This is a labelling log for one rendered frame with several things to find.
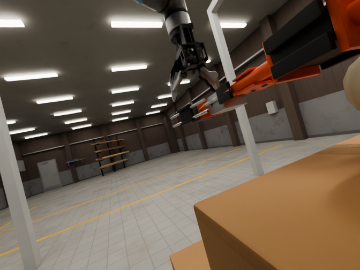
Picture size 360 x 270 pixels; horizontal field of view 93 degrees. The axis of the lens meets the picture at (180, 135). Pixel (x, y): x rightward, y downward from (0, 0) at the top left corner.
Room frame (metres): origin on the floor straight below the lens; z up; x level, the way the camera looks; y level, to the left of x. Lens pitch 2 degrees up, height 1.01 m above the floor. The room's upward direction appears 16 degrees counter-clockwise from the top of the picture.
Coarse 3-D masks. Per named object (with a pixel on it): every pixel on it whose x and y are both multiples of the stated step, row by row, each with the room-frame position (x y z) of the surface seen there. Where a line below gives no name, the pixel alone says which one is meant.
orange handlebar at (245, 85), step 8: (352, 8) 0.15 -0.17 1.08; (352, 16) 0.15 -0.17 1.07; (264, 64) 0.25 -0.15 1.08; (248, 72) 0.28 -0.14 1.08; (256, 72) 0.26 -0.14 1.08; (264, 72) 0.25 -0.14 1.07; (232, 80) 0.32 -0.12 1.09; (240, 80) 0.30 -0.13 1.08; (248, 80) 0.28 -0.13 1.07; (256, 80) 0.27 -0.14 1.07; (264, 80) 0.30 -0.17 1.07; (272, 80) 0.28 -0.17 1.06; (232, 88) 0.32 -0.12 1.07; (240, 88) 0.31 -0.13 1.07; (248, 88) 0.29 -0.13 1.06; (256, 88) 0.30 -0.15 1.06; (264, 88) 0.33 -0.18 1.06
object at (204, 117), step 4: (200, 104) 0.49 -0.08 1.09; (192, 108) 0.52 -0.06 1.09; (196, 108) 0.50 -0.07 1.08; (196, 112) 0.51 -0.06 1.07; (208, 112) 0.49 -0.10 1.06; (200, 116) 0.49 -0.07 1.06; (204, 116) 0.49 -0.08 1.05; (208, 116) 0.49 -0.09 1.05; (212, 116) 0.51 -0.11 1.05; (196, 120) 0.52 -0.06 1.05; (200, 120) 0.53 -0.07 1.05; (204, 120) 0.57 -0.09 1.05
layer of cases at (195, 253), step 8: (200, 240) 0.79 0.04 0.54; (184, 248) 0.76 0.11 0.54; (192, 248) 0.75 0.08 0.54; (200, 248) 0.73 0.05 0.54; (176, 256) 0.72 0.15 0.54; (184, 256) 0.71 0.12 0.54; (192, 256) 0.70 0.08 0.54; (200, 256) 0.68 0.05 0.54; (176, 264) 0.68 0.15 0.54; (184, 264) 0.66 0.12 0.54; (192, 264) 0.65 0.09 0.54; (200, 264) 0.64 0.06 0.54; (208, 264) 0.63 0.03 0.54
